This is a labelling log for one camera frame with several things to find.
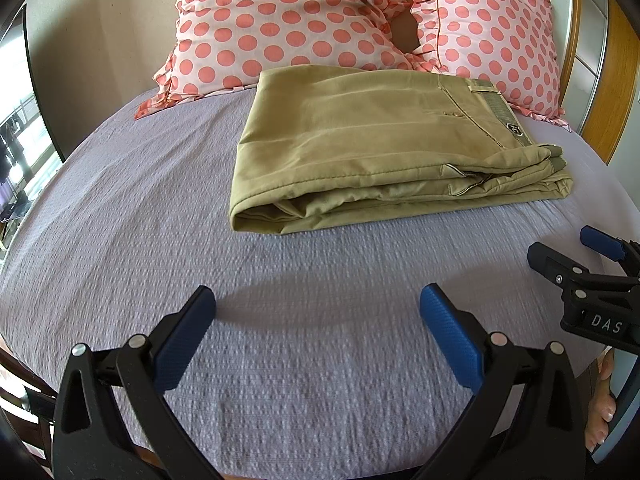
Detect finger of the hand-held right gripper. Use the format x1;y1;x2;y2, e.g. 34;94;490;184
579;225;640;278
527;241;601;295

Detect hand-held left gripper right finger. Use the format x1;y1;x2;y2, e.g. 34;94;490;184
419;283;589;480

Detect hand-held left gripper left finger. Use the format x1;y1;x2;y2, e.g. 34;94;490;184
52;285;218;480

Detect khaki pants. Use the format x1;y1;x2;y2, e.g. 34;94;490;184
228;66;574;236

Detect person's right hand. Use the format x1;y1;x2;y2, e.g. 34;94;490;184
584;348;617;454

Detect lavender textured bed cover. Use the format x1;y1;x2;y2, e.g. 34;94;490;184
0;80;640;463

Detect wooden headboard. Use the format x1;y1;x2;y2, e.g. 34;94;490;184
504;0;583;92

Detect pink polka dot pillow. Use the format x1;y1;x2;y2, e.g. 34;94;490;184
133;0;427;121
387;0;572;133

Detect wardrobe with wooden frame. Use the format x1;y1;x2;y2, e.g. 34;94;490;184
570;0;640;166

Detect window with dark frame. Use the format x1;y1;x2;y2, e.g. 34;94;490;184
0;4;67;248

